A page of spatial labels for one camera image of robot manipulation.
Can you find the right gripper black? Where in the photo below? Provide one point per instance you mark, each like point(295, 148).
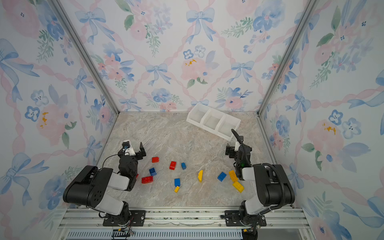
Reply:
point(238, 151)

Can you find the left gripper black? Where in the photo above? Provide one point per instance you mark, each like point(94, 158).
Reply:
point(132, 154)

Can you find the small red lego brick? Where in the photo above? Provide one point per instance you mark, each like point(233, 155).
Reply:
point(155, 159)

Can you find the white bin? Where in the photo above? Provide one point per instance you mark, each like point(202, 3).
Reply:
point(197, 113)
point(225, 126)
point(211, 120)

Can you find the long red lego brick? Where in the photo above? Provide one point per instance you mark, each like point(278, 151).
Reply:
point(147, 180)

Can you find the yellow long lego brick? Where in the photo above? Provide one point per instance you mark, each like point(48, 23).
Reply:
point(238, 186)

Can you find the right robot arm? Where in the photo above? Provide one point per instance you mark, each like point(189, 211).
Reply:
point(273, 188)

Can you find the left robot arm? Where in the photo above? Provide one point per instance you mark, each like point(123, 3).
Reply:
point(89, 187)

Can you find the red square lego brick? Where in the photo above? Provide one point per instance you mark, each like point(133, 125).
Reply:
point(173, 165)

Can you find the yellow curved lego brick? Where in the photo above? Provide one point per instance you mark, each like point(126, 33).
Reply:
point(200, 176)

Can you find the small blue lego brick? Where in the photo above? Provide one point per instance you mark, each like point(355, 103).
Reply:
point(183, 166)

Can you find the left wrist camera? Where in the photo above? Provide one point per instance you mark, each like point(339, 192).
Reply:
point(126, 146)

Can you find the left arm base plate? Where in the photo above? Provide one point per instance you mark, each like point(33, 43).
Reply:
point(135, 217)

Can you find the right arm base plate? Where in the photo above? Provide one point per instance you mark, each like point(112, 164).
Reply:
point(240, 219)

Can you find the aluminium rail frame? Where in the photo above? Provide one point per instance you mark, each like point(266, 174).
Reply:
point(185, 223)

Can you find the left aluminium corner post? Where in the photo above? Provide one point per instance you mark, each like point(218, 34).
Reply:
point(64, 19)

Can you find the aluminium corner post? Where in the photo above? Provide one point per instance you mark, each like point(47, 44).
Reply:
point(64, 19)
point(307, 14)

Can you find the right aluminium corner post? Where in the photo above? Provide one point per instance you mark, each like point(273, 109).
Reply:
point(307, 14)

